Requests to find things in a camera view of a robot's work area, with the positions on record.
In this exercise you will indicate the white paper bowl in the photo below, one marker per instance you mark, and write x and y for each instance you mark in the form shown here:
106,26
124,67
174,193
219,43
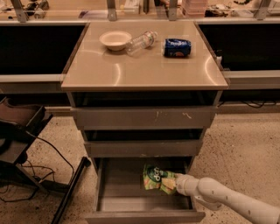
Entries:
115,40

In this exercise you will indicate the grey drawer cabinet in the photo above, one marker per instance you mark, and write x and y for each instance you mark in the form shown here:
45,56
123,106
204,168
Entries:
101,78

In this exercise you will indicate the green rice chip bag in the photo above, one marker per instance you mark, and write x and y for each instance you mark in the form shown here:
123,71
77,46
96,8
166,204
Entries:
152,177

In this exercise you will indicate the black cart with tray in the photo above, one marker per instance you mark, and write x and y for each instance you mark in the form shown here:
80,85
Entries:
19,127

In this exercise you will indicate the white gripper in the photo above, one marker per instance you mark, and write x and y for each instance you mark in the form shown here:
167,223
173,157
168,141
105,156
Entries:
184,184

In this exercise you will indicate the black cart leg bar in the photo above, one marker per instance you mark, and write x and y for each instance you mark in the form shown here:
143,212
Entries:
63,204

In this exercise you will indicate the bottom grey drawer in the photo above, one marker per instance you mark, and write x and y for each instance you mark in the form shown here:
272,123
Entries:
122,199

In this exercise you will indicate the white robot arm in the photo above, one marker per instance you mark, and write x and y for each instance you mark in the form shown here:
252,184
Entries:
212,194

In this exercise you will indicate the top grey drawer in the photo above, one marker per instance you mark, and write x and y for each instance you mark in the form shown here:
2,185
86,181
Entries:
143,118

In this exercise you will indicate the middle grey drawer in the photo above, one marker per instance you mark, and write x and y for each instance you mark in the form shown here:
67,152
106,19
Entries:
142,149

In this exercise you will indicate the grey drawer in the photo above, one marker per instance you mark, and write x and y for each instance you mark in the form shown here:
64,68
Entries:
142,149
122,199
143,118

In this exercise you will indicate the clear plastic water bottle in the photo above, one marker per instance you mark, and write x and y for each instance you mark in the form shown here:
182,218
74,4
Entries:
141,42

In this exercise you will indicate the blue soda can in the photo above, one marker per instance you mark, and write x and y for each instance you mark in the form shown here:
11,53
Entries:
176,48

